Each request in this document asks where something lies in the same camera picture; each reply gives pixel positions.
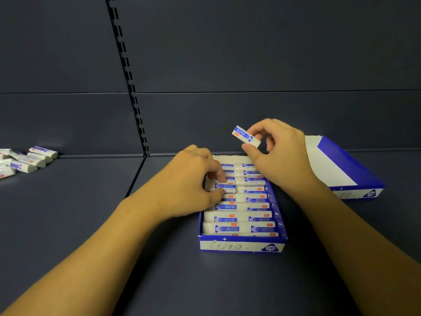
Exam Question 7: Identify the person's left hand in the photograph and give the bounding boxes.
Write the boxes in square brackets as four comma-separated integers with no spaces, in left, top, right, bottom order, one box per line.
[132,144,228,224]

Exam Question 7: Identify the person's right hand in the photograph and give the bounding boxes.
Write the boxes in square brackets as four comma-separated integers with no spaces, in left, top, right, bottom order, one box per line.
[241,118,322,194]

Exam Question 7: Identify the white eraser with blue sleeve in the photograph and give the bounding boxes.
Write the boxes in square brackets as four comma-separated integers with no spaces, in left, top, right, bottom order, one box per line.
[214,182,237,194]
[232,125,262,149]

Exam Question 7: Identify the person's left forearm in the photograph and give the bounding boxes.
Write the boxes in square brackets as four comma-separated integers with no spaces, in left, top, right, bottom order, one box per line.
[0,197,165,316]

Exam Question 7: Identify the person's right forearm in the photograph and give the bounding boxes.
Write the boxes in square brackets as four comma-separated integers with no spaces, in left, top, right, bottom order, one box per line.
[280,178,421,316]

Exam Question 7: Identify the rows of boxed white erasers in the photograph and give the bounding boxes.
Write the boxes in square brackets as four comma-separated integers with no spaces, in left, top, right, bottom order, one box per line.
[202,163,280,237]

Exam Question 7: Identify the blue and white cardboard box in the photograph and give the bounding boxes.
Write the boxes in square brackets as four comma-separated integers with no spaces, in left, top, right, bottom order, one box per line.
[197,154,289,254]

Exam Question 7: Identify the blue and white box lid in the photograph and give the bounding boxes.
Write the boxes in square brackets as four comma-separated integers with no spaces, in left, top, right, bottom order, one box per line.
[304,135,386,201]

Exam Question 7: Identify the black slotted shelf upright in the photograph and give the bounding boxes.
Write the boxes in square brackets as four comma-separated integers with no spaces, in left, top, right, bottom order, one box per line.
[105,0,150,158]

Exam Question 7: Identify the loose pile of wrapped erasers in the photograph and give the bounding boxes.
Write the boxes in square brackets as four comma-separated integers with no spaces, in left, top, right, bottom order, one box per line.
[0,145,59,180]

